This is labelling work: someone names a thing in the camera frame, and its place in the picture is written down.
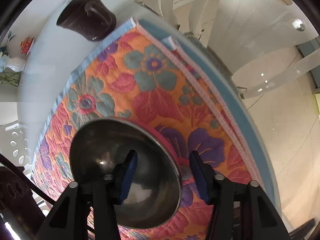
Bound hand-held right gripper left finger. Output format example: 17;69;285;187
35;149;138;240

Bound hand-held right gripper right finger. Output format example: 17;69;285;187
189;150;292;240

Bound stainless steel bowl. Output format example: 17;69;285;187
69;117;182;229

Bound orange floral table mat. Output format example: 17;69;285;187
31;17;280;240

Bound dark blurred object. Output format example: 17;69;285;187
0;152;60;240

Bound green plant decoration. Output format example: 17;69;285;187
0;71;20;87

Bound white ceramic vase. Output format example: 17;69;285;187
5;57;27;73

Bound dark brown pot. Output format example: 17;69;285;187
56;0;117;42

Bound red lidded cup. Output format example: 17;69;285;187
20;36;35;55

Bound pale blue flowers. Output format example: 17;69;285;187
0;31;15;73

